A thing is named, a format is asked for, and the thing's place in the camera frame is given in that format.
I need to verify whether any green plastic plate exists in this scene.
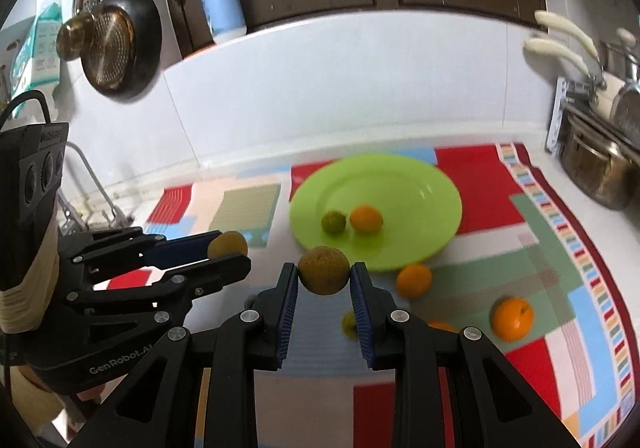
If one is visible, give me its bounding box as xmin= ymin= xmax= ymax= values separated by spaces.
xmin=290 ymin=153 xmax=463 ymax=273

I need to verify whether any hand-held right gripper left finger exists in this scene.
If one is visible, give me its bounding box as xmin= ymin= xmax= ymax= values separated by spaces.
xmin=70 ymin=262 xmax=301 ymax=448

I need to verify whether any cream handled saucepan with lid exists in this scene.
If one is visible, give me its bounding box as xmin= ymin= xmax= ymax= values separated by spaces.
xmin=534 ymin=10 xmax=640 ymax=79

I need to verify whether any metal pot rack shelf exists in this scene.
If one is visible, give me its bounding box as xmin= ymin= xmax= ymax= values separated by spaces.
xmin=562 ymin=96 xmax=640 ymax=149

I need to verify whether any teal tissue pack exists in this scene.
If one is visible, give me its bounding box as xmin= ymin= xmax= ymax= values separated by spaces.
xmin=10 ymin=3 xmax=63 ymax=99

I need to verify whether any black frying pan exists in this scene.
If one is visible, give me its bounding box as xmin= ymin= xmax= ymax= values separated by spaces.
xmin=80 ymin=0 xmax=163 ymax=103

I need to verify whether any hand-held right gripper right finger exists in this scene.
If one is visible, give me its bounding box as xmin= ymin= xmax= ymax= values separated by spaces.
xmin=349 ymin=262 xmax=583 ymax=448

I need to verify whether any stainless steel pot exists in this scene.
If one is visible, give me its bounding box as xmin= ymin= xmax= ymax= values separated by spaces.
xmin=557 ymin=106 xmax=640 ymax=210

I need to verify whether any black cable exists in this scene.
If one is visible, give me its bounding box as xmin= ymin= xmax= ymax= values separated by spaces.
xmin=0 ymin=90 xmax=56 ymax=131

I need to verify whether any colourful patchwork mat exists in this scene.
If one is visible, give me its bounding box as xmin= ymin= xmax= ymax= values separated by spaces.
xmin=107 ymin=142 xmax=640 ymax=448

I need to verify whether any white slotted plastic board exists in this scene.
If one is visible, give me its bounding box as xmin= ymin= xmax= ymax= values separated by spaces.
xmin=546 ymin=77 xmax=571 ymax=154

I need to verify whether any brass ladle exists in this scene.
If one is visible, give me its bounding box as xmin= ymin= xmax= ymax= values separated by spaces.
xmin=56 ymin=12 xmax=98 ymax=62

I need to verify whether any brown round fruit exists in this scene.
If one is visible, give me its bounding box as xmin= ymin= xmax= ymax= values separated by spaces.
xmin=207 ymin=231 xmax=249 ymax=260
xmin=298 ymin=247 xmax=351 ymax=295

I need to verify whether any thin curved metal faucet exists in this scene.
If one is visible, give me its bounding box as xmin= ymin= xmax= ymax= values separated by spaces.
xmin=62 ymin=141 xmax=128 ymax=229

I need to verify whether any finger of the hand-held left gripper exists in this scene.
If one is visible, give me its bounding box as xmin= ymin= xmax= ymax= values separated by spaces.
xmin=59 ymin=227 xmax=223 ymax=279
xmin=65 ymin=253 xmax=252 ymax=326

